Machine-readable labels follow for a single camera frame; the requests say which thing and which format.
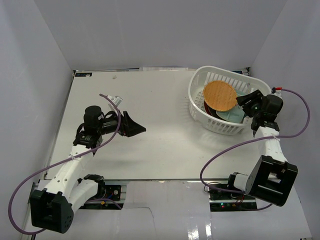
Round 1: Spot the white plastic basket bin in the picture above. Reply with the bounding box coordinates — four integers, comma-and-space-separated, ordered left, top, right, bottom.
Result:
188, 66, 271, 136

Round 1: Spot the light teal rectangular plate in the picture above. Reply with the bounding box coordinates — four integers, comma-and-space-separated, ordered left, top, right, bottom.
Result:
216, 90, 245, 124

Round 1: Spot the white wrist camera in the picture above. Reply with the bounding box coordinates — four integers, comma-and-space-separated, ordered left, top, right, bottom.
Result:
107, 95, 123, 107
271, 87, 283, 98

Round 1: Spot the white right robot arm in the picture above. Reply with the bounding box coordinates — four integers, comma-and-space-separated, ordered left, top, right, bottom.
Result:
225, 87, 298, 207

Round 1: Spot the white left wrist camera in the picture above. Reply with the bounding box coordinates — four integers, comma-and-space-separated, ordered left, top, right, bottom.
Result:
107, 95, 123, 107

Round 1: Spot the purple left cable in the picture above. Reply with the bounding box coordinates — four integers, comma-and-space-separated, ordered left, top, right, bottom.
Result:
7, 93, 125, 235

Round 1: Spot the red rimmed beige bowl plate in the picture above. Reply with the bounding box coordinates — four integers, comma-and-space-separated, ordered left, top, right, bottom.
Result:
203, 101, 219, 118

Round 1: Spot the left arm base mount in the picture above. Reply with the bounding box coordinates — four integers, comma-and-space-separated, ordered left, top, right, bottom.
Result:
80, 185, 124, 210

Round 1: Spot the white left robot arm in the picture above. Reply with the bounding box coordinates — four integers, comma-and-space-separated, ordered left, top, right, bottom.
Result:
30, 105, 146, 234

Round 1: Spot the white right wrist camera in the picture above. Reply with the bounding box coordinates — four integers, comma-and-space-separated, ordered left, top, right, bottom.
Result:
271, 87, 283, 98

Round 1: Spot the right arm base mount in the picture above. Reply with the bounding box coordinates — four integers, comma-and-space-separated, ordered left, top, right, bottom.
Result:
203, 185, 258, 213

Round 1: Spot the orange woven round plate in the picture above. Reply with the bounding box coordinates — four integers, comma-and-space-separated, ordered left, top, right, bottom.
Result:
202, 80, 237, 112

